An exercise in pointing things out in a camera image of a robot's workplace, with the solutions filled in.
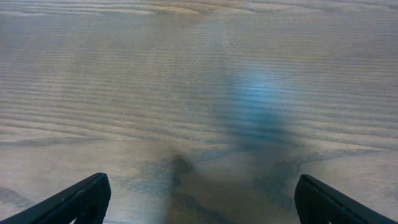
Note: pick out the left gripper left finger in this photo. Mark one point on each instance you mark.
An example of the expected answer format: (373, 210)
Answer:
(86, 202)

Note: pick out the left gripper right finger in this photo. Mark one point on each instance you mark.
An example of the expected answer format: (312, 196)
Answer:
(318, 203)

